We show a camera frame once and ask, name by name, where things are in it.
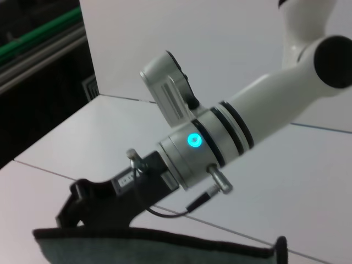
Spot right gripper cable with plugs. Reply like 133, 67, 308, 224
126, 148, 234, 219

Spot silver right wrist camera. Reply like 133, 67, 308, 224
139, 50, 200, 129

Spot slatted vent grille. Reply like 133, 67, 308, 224
81, 76, 99, 100

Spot grey aluminium frame rail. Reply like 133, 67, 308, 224
0, 21, 87, 95

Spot green frame rail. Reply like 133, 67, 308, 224
0, 7, 82, 60

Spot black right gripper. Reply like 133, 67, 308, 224
56, 150, 180, 228

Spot yellow and green black-edged towel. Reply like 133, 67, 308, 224
32, 227, 289, 264

